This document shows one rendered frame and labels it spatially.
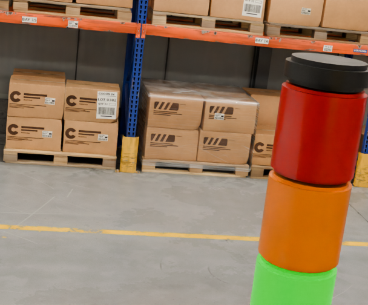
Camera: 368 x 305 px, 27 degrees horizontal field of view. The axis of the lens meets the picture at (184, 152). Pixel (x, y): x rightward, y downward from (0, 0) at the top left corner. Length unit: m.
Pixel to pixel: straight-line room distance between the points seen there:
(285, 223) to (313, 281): 0.04
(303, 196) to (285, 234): 0.03
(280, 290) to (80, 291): 5.04
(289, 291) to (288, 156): 0.08
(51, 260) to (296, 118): 5.54
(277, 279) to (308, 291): 0.02
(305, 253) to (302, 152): 0.06
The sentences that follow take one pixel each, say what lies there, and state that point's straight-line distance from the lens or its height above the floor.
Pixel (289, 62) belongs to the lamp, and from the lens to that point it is 0.44.
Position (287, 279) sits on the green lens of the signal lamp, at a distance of 0.46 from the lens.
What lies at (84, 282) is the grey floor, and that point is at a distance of 5.61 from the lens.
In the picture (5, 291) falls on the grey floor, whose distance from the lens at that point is 5.44.
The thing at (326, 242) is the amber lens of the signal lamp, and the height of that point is 2.24.
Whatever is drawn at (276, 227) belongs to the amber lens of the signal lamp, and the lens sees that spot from 0.45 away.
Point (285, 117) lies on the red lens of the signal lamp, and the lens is 0.44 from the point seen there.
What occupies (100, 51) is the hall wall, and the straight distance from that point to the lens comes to 9.40.
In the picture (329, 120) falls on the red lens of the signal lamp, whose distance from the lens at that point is 0.43.
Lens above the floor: 2.39
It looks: 15 degrees down
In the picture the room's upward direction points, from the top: 7 degrees clockwise
